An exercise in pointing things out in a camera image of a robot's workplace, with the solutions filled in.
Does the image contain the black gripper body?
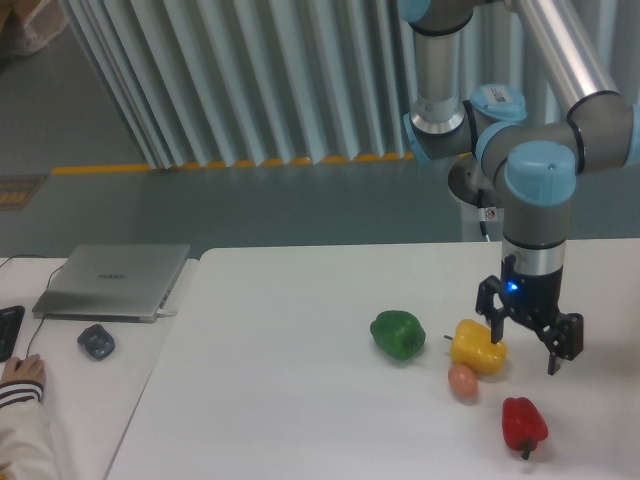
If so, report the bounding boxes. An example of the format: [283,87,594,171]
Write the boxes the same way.
[499,255,563,328]

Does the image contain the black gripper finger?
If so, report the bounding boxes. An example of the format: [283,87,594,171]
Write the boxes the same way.
[475,276,509,344]
[532,311,584,375]

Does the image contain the red bell pepper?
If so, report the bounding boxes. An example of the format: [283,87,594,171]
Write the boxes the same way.
[502,397,549,460]

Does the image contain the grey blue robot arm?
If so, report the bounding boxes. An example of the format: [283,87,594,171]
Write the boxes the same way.
[397,1,639,373]

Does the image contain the white striped sleeve forearm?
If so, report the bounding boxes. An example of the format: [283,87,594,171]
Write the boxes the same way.
[1,380,60,479]

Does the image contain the person's hand on mouse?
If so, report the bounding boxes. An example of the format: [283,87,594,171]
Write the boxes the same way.
[1,354,46,387]

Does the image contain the yellow bell pepper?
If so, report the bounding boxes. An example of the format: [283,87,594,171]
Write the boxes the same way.
[448,319,508,375]

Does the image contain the brown egg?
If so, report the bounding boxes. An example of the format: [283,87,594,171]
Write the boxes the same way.
[448,364,478,398]

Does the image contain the green bell pepper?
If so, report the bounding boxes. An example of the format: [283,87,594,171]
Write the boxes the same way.
[369,310,427,361]

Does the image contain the white folding partition screen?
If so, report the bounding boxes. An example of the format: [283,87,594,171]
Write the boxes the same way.
[63,1,639,173]

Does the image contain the silver closed laptop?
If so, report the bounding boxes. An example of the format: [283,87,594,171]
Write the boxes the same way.
[32,244,190,322]

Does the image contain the black keyboard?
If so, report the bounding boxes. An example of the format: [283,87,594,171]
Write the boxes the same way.
[0,305,25,363]

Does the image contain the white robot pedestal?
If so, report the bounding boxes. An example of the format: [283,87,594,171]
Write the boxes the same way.
[447,152,506,243]

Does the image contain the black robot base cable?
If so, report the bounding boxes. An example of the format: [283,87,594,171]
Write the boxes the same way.
[476,187,492,244]

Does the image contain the white laptop charging cable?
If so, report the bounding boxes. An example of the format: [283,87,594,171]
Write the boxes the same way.
[158,287,179,318]

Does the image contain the black mouse cable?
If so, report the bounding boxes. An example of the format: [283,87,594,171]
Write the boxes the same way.
[0,254,76,360]

